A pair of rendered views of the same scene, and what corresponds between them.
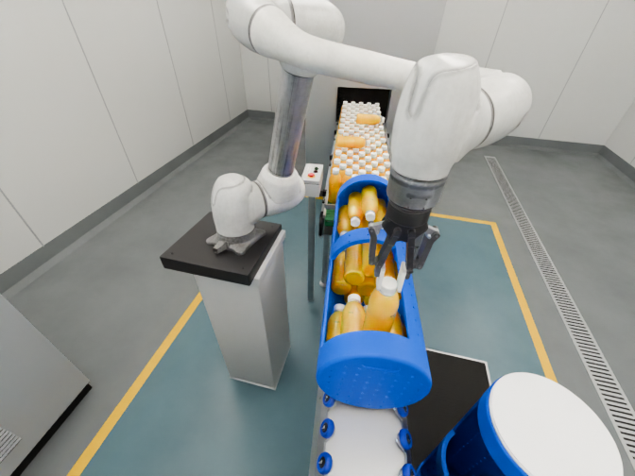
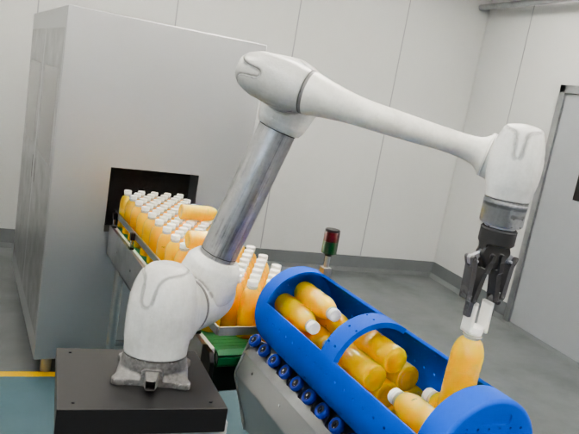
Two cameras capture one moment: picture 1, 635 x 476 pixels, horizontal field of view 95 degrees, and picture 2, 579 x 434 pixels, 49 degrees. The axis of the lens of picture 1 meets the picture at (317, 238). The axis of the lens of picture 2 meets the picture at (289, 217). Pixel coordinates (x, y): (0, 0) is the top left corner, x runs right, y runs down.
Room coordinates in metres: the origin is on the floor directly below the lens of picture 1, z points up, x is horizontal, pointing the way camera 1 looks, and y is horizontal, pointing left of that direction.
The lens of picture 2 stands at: (-0.41, 0.93, 1.77)
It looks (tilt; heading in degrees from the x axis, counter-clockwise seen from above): 11 degrees down; 326
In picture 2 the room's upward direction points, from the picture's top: 10 degrees clockwise
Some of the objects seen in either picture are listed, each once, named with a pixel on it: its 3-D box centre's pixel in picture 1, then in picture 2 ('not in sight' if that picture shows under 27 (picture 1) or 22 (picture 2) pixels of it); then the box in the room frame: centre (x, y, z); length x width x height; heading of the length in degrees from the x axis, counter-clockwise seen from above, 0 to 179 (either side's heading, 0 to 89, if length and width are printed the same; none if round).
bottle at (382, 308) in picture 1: (381, 312); (462, 372); (0.44, -0.16, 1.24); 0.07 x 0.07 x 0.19
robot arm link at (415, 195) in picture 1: (415, 184); (502, 213); (0.44, -0.16, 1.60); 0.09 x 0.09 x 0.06
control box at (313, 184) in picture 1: (312, 179); not in sight; (1.46, 0.04, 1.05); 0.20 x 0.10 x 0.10; 175
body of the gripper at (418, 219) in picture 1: (405, 219); (494, 247); (0.44, -0.16, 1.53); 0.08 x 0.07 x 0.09; 84
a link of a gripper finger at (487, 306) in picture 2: (401, 277); (484, 315); (0.44, -0.19, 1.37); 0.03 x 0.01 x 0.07; 174
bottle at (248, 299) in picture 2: not in sight; (248, 310); (1.42, -0.19, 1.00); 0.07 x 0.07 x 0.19
